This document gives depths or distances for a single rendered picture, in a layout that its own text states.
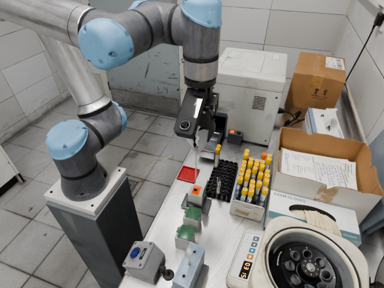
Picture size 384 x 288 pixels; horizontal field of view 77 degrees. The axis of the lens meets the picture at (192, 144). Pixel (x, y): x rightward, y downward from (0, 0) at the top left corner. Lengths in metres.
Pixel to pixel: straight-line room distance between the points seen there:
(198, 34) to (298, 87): 0.93
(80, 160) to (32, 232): 1.36
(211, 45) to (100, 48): 0.20
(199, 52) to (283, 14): 1.73
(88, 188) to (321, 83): 1.10
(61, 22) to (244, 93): 0.65
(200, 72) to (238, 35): 1.76
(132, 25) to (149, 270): 0.54
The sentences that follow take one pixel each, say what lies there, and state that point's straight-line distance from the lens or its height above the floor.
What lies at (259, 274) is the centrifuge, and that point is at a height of 0.99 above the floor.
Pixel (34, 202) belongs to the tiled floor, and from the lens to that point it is 2.27.
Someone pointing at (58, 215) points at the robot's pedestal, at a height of 0.82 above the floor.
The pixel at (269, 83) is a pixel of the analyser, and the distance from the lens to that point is 0.93.
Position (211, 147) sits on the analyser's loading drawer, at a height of 0.91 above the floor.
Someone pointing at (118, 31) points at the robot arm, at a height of 1.44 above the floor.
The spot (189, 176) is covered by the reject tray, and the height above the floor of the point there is 0.88.
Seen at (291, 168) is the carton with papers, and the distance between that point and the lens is 0.92.
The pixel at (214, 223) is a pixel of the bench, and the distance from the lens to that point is 0.79.
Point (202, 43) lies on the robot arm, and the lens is 0.49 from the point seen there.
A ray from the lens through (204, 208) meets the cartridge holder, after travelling 0.80.
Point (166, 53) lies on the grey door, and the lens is 2.45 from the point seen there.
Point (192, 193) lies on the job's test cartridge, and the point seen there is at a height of 0.95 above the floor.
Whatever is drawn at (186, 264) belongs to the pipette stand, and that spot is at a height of 0.98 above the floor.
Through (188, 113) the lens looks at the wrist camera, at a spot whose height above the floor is 1.26.
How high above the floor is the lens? 1.55
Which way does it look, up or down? 41 degrees down
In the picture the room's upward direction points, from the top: straight up
